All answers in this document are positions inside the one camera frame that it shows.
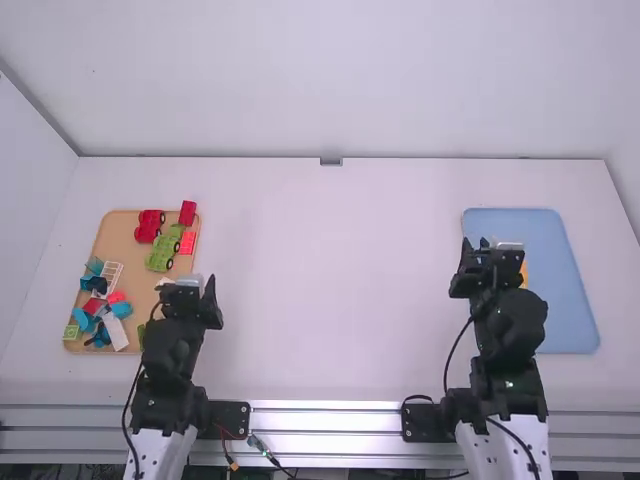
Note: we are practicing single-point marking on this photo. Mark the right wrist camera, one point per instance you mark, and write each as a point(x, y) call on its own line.
point(507, 246)

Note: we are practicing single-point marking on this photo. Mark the green toy car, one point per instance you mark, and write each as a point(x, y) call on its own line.
point(162, 252)

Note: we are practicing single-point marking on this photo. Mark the flat red toy brick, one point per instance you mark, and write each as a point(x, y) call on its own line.
point(188, 243)

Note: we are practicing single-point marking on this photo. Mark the white slab toy brick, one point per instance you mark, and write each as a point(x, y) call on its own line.
point(116, 335)

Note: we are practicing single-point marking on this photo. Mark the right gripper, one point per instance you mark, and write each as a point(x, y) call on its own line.
point(505, 272)

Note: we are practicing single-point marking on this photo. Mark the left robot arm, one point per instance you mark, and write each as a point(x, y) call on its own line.
point(170, 350)

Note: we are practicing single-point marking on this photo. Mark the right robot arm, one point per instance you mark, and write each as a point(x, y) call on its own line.
point(510, 320)

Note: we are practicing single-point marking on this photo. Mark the black and blue toy brick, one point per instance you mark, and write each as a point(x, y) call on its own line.
point(99, 339)

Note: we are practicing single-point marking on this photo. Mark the silver rails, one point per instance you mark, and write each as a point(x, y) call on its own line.
point(325, 425)

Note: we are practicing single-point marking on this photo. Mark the blue mat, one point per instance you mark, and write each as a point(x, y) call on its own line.
point(560, 280)

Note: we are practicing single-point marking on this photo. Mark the teal toy brick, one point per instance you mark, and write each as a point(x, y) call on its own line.
point(95, 264)

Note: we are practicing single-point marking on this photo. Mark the red toy car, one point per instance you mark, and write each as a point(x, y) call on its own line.
point(149, 226)

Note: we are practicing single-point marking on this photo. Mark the white fence toy brick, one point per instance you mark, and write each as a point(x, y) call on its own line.
point(112, 272)

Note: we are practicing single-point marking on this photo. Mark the tan tray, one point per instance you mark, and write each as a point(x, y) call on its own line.
point(125, 240)

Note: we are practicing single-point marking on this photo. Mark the square green toy brick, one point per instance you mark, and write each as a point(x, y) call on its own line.
point(72, 333)

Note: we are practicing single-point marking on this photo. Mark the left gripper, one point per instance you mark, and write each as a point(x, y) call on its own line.
point(180, 305)

